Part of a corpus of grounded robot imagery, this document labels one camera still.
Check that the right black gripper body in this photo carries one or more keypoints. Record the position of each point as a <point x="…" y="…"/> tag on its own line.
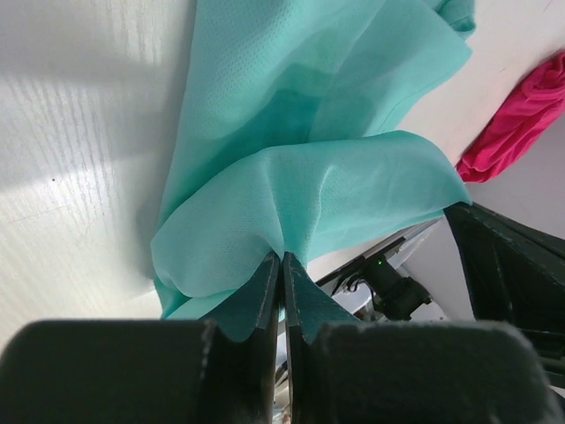
<point x="513" y="273"/>

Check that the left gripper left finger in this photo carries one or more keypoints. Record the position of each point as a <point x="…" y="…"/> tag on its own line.
<point x="219" y="369"/>

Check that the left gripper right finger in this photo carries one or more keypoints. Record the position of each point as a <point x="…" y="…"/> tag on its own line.
<point x="343" y="370"/>

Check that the pink t-shirt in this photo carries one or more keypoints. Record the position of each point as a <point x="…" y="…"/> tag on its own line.
<point x="532" y="106"/>

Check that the teal t-shirt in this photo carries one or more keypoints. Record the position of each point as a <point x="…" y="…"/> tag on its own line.
<point x="288" y="138"/>

